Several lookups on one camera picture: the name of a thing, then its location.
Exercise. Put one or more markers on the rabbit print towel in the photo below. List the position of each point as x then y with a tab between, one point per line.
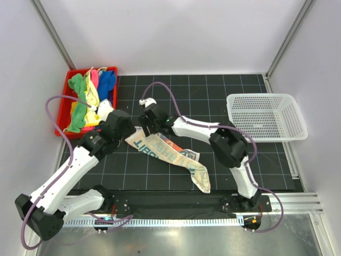
160	147

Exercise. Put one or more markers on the blue towel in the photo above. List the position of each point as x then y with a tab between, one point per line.
106	85

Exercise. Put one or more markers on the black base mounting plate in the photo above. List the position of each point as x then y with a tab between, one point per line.
186	204

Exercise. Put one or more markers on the red plastic bin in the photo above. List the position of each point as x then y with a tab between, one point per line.
64	115

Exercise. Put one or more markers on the right aluminium frame post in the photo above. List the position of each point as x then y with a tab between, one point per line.
293	30

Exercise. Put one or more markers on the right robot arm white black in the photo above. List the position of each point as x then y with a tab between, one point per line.
228	144

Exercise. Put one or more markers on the aluminium frame post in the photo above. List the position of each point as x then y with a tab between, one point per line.
53	33
293	30

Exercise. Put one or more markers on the slotted white cable duct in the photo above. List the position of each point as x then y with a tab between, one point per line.
87	221

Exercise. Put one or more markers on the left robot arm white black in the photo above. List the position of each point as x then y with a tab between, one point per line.
46	209

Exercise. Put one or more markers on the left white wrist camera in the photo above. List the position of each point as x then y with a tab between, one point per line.
104	109

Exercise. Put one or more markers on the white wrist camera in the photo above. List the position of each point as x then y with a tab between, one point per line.
104	109
147	102

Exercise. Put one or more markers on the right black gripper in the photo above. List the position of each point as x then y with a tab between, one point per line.
145	121

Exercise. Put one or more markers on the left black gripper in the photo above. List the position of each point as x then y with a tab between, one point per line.
129	130

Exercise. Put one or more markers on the green towel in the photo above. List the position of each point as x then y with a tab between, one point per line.
78	84

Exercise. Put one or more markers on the left aluminium frame post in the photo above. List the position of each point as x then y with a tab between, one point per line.
53	33

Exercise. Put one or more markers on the yellow towel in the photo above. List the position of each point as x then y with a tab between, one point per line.
81	115

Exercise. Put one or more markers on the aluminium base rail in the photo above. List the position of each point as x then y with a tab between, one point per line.
300	203

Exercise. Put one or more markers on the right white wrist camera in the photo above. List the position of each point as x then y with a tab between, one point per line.
147	102

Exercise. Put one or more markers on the white perforated plastic basket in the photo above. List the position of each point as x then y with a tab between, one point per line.
267	117

